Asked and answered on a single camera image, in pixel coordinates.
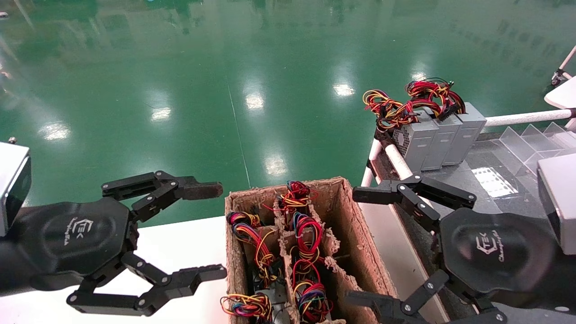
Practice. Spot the clear acrylic divider rack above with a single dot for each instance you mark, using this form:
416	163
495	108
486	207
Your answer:
531	144

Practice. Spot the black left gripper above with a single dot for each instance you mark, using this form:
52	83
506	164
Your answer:
76	238

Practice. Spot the white horizontal pipe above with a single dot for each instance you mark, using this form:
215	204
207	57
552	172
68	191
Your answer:
526	118

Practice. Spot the grey power supply plain case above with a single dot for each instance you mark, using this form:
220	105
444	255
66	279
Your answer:
468	135
443	144

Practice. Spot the white board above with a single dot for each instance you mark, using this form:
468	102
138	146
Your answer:
562	94

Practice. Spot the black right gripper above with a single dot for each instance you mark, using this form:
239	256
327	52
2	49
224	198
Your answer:
495	252

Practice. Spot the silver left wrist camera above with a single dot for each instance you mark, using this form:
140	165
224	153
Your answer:
11	180

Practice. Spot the black pipe joint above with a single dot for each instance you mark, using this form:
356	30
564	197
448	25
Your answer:
384	137

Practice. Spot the white slanted leg pipe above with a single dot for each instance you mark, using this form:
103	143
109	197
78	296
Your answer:
372	168

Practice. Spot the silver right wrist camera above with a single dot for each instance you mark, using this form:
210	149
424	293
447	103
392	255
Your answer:
560	202

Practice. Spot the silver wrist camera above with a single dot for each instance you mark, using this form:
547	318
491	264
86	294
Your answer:
11	180
560	202

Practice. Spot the brown cardboard divider box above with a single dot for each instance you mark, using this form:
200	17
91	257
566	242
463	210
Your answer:
360	243

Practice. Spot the white pipe with black clamp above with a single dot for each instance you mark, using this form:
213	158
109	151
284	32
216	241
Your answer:
560	74

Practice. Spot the long white rail pipe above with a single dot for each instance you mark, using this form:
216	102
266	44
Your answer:
398	162

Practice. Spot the grey power supply vented side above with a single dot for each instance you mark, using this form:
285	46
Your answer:
416	144

